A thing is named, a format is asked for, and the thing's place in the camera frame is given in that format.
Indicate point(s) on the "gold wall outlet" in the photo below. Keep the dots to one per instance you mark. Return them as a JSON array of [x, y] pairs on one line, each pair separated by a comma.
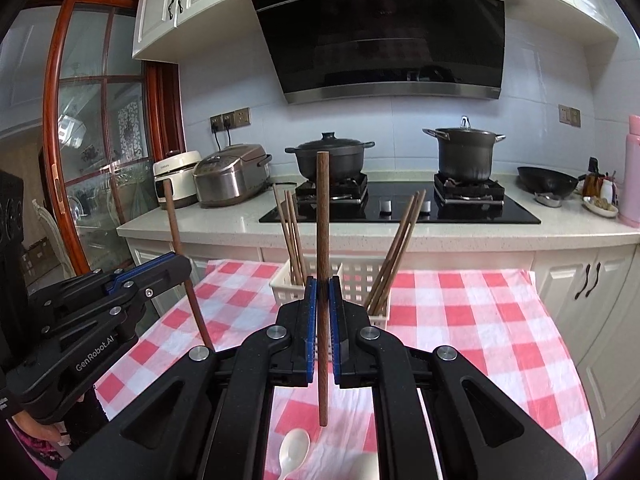
[[569, 115]]

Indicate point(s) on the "black range hood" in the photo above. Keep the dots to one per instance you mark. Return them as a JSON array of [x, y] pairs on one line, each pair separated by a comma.
[[380, 30]]

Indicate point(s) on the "white chair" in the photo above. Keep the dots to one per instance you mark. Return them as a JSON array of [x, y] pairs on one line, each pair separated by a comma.
[[50, 230]]

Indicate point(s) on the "white multi cooker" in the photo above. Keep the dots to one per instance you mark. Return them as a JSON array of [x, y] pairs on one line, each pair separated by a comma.
[[175, 175]]

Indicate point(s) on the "silver stove knob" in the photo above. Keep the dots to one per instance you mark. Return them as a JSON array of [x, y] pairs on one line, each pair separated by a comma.
[[427, 206], [385, 206]]

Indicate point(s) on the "person's patterned clothing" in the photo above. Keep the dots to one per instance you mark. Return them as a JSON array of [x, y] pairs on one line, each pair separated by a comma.
[[40, 451]]

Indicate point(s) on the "black burner grate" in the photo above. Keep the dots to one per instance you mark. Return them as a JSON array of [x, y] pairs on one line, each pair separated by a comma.
[[350, 190], [470, 191]]

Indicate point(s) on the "pink thermos bottle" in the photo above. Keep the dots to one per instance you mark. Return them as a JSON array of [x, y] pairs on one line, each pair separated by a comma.
[[631, 175]]

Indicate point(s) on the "white ceramic spoon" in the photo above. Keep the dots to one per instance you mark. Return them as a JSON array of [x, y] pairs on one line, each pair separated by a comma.
[[295, 446]]

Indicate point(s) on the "black glass cooktop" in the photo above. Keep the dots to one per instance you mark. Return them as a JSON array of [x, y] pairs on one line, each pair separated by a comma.
[[400, 216]]

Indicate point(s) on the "small white dish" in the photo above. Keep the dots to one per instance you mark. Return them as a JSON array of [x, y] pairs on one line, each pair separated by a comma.
[[600, 208]]

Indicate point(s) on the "gold wall outlet strip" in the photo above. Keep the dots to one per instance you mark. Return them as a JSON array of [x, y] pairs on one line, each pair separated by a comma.
[[235, 117]]

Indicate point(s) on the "red white checkered tablecloth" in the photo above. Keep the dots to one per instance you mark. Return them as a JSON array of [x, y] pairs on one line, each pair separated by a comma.
[[450, 320]]

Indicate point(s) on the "black stockpot with lid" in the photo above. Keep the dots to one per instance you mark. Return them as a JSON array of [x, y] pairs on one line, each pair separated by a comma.
[[465, 152]]

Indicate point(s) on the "small white bottle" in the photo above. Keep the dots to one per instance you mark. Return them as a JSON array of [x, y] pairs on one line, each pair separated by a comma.
[[607, 192]]

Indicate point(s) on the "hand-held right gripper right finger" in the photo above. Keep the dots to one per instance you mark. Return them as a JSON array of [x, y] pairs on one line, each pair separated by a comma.
[[336, 325]]

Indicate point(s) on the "wooden framed glass door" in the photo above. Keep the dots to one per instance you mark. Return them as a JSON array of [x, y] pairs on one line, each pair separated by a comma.
[[55, 110]]

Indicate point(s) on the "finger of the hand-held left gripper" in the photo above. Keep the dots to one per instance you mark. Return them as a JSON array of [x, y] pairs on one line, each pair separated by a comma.
[[150, 267], [135, 305]]

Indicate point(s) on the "black wok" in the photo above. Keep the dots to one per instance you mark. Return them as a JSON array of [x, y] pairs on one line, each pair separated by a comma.
[[547, 180]]

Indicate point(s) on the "stainless steel rice cooker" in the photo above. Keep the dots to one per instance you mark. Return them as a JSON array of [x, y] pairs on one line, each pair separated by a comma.
[[230, 175]]

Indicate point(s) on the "dark condiment bottle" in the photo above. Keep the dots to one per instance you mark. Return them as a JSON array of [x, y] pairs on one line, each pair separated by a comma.
[[591, 180]]

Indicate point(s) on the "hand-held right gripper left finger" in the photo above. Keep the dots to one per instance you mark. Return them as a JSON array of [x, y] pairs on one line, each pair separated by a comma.
[[311, 325]]

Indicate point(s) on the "brown wooden chopstick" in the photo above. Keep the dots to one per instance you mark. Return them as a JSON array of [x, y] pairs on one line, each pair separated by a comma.
[[400, 232], [395, 260], [177, 230], [296, 220], [292, 230], [408, 232], [322, 210], [282, 220]]

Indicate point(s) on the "black casserole pot with lid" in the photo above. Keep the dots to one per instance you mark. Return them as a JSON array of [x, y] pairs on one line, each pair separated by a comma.
[[332, 157]]

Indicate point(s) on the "beige perforated utensil basket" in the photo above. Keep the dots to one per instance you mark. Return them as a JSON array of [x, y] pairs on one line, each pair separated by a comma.
[[356, 280]]

